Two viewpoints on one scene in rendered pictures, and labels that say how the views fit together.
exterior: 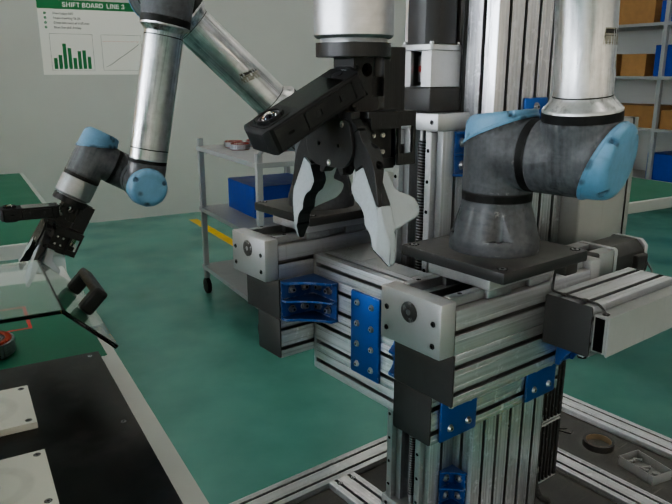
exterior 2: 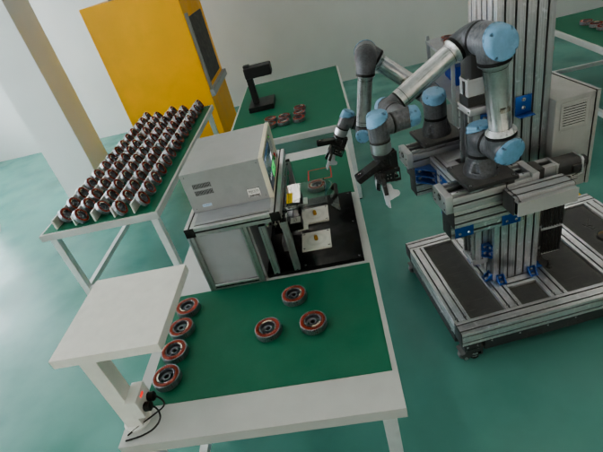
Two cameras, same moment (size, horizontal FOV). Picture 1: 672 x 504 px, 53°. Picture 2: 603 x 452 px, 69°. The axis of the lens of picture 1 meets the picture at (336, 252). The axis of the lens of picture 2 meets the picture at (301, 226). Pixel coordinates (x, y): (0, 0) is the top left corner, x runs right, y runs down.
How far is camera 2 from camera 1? 1.20 m
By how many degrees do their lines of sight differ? 39
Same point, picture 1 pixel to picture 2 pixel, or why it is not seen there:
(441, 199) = not seen: hidden behind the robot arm
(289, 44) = not seen: outside the picture
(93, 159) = (345, 122)
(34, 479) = (326, 238)
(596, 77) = (498, 125)
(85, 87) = not seen: outside the picture
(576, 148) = (492, 149)
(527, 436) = (529, 233)
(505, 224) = (478, 167)
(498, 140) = (473, 137)
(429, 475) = (476, 245)
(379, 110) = (389, 167)
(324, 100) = (371, 170)
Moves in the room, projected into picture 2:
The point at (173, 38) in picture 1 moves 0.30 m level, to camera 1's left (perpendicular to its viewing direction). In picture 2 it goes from (367, 82) to (316, 85)
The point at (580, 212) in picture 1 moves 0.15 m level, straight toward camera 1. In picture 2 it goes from (554, 141) to (537, 155)
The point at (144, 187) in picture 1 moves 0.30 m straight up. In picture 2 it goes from (361, 137) to (352, 82)
